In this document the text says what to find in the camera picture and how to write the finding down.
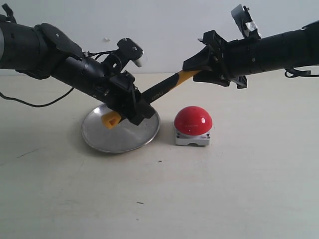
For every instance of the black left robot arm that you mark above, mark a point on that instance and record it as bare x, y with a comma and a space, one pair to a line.
45, 51

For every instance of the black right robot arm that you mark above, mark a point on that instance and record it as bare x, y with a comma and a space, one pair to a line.
288, 50

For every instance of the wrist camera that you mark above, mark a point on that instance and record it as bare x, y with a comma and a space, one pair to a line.
244, 22
127, 51

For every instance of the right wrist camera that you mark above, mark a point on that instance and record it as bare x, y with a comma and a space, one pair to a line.
244, 22

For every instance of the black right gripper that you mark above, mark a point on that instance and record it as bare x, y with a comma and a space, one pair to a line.
217, 60

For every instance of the yellow black claw hammer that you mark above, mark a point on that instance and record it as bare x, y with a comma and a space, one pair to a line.
113, 118

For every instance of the round steel plate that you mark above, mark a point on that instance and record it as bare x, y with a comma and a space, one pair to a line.
123, 138

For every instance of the red dome push button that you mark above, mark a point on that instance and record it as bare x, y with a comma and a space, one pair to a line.
193, 125

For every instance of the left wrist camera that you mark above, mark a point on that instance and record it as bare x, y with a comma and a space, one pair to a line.
127, 51

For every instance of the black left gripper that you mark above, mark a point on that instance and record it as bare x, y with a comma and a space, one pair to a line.
121, 95

